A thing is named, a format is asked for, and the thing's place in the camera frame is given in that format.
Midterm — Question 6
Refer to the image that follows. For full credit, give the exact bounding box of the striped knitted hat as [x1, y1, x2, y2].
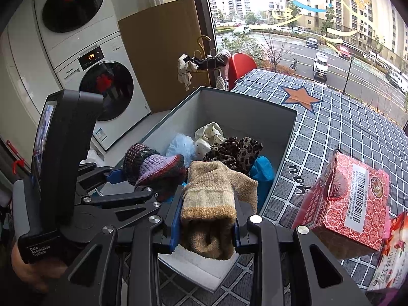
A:
[123, 143, 187, 201]

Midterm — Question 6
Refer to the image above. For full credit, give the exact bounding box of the white hanging cloth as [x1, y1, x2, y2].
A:
[177, 54, 198, 91]

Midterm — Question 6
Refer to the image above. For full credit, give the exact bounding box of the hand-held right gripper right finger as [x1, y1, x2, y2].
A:
[233, 191, 370, 306]

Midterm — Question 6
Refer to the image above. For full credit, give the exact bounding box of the white and red snack bag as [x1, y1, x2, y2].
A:
[366, 212, 408, 294]

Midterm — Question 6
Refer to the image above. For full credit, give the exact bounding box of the white polka dot scrunchie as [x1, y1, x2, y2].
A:
[194, 122, 225, 160]

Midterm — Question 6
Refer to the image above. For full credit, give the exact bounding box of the white washing machine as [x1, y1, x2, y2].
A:
[53, 35, 152, 151]

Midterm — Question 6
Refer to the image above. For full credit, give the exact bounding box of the dark hanging cloth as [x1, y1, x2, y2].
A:
[191, 56, 224, 69]

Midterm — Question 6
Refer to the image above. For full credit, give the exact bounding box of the brown cardboard panel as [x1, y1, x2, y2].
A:
[118, 0, 208, 113]

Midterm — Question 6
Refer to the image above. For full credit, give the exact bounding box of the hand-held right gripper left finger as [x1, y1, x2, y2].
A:
[41, 185, 186, 306]

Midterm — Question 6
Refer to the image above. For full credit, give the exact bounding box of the light blue fluffy cloth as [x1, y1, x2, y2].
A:
[166, 134, 196, 166]

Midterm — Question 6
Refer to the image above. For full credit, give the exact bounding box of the small white car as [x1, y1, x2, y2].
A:
[313, 52, 329, 82]

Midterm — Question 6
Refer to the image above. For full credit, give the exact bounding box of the grid printed blanket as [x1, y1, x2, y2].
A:
[159, 68, 408, 306]

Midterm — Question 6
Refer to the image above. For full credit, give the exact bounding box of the beige knitted sock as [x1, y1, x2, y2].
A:
[180, 160, 259, 261]

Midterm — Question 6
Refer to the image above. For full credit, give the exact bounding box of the white dryer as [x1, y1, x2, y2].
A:
[33, 0, 120, 71]

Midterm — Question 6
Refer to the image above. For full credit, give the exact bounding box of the grey storage box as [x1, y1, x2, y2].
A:
[92, 86, 298, 294]

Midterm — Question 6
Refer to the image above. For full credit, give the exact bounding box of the blue crinkled cloth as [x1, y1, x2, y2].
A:
[250, 156, 275, 212]

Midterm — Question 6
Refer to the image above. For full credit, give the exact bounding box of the leopard print cloth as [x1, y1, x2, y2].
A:
[204, 136, 263, 176]

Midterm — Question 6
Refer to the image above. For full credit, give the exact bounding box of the gold wire rack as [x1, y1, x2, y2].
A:
[178, 36, 230, 90]

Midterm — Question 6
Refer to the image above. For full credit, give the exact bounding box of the red chair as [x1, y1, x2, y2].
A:
[228, 53, 258, 91]

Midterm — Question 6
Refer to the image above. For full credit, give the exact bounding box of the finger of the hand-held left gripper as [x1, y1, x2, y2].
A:
[80, 187, 164, 227]
[78, 162, 128, 185]

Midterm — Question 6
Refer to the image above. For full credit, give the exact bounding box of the person's left hand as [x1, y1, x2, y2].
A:
[11, 245, 69, 293]

